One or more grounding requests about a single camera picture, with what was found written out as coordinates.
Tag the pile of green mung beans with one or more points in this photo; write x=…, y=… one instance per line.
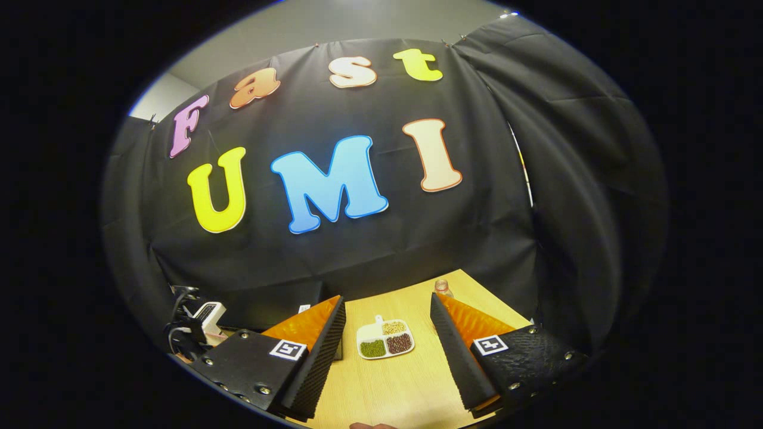
x=373, y=348

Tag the pile of soybeans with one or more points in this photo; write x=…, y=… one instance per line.
x=394, y=327

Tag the black backdrop cloth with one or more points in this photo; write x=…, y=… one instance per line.
x=387, y=250

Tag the white divided tray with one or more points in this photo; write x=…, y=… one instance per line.
x=368, y=330

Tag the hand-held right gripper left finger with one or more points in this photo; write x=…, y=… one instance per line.
x=322, y=363

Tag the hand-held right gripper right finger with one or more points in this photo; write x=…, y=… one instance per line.
x=456, y=363

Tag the clear bottle with red label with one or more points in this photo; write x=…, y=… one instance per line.
x=442, y=288

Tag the white toaster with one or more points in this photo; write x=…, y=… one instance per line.
x=210, y=322

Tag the pile of red beans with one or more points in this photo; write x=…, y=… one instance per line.
x=399, y=344

